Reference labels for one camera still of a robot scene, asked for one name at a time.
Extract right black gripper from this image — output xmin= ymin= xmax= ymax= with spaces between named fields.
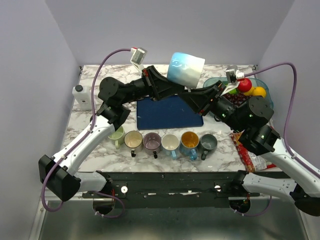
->
xmin=178 ymin=79 xmax=246 ymax=133

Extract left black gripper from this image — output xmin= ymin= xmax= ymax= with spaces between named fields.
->
xmin=118 ymin=65 xmax=185 ymax=106

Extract blue white mug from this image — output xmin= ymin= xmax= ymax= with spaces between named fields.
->
xmin=167 ymin=52 xmax=206 ymax=89

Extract grey-blue round mug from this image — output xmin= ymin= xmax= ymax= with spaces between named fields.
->
xmin=198 ymin=134 xmax=218 ymax=161

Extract blue mug tan rim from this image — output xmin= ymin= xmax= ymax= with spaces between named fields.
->
xmin=179 ymin=131 xmax=200 ymax=161

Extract lilac mug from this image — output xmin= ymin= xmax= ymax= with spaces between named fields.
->
xmin=143 ymin=132 xmax=162 ymax=159

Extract light blue faceted mug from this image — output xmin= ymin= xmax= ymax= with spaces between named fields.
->
xmin=161 ymin=133 xmax=180 ymax=160

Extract cream textured mug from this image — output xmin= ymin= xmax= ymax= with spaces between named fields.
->
xmin=124 ymin=130 xmax=143 ymax=158

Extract light green mug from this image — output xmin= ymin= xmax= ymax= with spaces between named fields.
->
xmin=108 ymin=126 xmax=126 ymax=150

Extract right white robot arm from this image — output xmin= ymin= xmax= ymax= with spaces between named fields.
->
xmin=178 ymin=81 xmax=320 ymax=217

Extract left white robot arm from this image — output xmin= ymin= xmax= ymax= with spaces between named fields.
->
xmin=38 ymin=65 xmax=185 ymax=202

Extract purple toy grapes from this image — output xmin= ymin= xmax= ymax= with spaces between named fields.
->
xmin=224 ymin=93 xmax=250 ymax=106

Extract green toy watermelon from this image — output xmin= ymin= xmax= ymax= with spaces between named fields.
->
xmin=228 ymin=88 xmax=238 ymax=95

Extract dark blue tray mat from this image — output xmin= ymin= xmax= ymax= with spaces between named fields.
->
xmin=136 ymin=95 xmax=204 ymax=130

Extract red toy apple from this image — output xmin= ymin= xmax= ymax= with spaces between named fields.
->
xmin=237 ymin=78 xmax=252 ymax=93

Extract yellow toy banana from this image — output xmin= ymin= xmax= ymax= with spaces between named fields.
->
xmin=243 ymin=87 xmax=255 ymax=96

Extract orange toy orange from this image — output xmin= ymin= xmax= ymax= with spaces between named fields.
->
xmin=252 ymin=86 xmax=267 ymax=98

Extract teal plastic fruit basket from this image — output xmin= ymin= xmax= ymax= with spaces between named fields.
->
xmin=202 ymin=77 xmax=274 ymax=109

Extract white bottle black cap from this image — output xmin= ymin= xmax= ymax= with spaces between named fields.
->
xmin=72 ymin=84 xmax=92 ymax=111

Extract red snack bag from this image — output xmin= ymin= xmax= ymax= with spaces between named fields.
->
xmin=229 ymin=132 xmax=276 ymax=173

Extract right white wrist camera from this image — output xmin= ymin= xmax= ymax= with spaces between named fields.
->
xmin=221 ymin=65 xmax=245 ymax=96

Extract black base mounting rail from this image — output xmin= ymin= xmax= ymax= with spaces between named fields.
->
xmin=79 ymin=171 xmax=268 ymax=210

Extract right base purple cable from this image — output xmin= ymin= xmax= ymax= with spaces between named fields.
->
xmin=233 ymin=194 xmax=273 ymax=218

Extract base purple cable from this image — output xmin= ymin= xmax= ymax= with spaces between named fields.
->
xmin=93 ymin=191 xmax=126 ymax=219
xmin=233 ymin=194 xmax=273 ymax=218

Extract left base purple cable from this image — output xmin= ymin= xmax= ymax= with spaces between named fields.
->
xmin=93 ymin=191 xmax=126 ymax=219

